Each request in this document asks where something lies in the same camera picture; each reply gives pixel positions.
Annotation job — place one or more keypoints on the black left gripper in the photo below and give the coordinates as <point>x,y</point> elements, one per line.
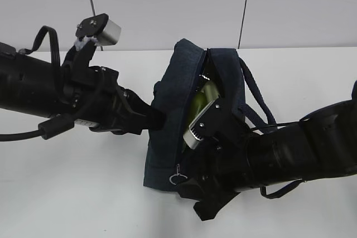
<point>109,107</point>

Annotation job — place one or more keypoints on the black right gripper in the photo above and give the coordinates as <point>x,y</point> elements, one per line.
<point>217,171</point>

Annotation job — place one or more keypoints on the green cucumber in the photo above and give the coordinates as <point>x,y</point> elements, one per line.
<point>208,93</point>

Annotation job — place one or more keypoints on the navy blue lunch bag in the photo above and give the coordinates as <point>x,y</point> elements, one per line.
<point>190,67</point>

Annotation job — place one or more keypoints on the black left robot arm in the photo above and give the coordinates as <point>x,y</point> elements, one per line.
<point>27,86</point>

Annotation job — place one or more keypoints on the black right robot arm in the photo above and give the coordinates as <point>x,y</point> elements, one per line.
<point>318,146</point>

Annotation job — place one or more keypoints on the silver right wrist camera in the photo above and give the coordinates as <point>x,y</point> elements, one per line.
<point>216,121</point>

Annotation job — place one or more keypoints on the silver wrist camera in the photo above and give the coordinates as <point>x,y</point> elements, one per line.
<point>100,27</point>
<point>216,121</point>

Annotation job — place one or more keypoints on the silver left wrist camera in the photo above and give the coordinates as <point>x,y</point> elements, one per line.
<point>100,27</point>

